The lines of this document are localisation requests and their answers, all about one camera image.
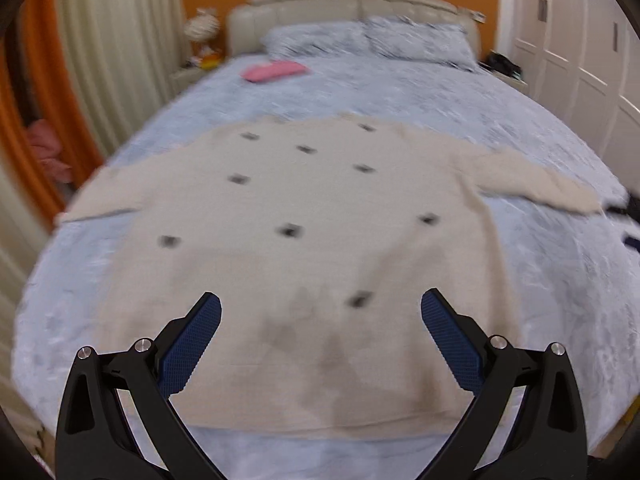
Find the right floral pillow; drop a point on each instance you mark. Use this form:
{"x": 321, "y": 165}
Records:
{"x": 441, "y": 43}

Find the white wardrobe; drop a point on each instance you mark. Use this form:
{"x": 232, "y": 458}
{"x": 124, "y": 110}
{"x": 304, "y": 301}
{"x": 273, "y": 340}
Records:
{"x": 580, "y": 60}

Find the pink folded garment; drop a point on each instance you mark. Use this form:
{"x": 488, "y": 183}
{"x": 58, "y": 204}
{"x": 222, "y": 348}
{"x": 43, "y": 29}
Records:
{"x": 258, "y": 74}

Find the pink hanging clothes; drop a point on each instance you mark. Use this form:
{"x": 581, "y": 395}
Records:
{"x": 48, "y": 149}

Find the beige sweater with black hearts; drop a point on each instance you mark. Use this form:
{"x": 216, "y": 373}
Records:
{"x": 319, "y": 237}

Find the beige leather headboard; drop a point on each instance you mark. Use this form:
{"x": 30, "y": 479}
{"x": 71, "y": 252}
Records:
{"x": 247, "y": 24}

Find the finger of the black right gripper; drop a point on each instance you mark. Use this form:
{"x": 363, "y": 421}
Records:
{"x": 631, "y": 242}
{"x": 618, "y": 207}

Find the right bedside table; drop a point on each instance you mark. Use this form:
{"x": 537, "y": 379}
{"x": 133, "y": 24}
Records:
{"x": 514, "y": 82}

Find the white feather table lamp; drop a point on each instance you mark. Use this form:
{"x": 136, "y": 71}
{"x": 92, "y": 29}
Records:
{"x": 202, "y": 29}

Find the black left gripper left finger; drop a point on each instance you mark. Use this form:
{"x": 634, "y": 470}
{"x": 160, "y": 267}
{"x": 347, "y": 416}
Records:
{"x": 93, "y": 438}

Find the orange curtain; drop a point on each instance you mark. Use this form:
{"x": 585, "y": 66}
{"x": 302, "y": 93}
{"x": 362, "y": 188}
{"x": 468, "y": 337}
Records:
{"x": 35, "y": 84}

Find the left bedside table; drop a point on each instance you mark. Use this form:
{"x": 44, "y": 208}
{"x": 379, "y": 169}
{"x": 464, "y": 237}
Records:
{"x": 184, "y": 77}

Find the bedside table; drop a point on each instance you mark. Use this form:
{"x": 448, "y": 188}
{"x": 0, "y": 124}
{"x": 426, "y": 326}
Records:
{"x": 514, "y": 82}
{"x": 184, "y": 77}

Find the orange box on nightstand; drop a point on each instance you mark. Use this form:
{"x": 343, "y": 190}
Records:
{"x": 210, "y": 61}

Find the blue floral bed cover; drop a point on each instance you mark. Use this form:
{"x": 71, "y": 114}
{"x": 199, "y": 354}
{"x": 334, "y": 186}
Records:
{"x": 575, "y": 281}

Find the floral pillow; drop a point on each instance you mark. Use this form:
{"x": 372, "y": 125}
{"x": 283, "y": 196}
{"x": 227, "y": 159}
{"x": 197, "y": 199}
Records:
{"x": 441, "y": 43}
{"x": 325, "y": 40}

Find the left floral pillow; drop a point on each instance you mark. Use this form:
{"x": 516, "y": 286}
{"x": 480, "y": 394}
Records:
{"x": 325, "y": 40}

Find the cream curtain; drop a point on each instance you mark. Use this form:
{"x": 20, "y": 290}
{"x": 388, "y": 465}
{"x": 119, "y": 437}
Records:
{"x": 120, "y": 56}

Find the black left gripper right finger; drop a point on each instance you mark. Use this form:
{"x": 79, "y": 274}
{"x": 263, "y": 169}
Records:
{"x": 548, "y": 436}

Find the black items on bedside table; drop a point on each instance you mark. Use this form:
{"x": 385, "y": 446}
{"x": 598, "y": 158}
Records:
{"x": 497, "y": 62}

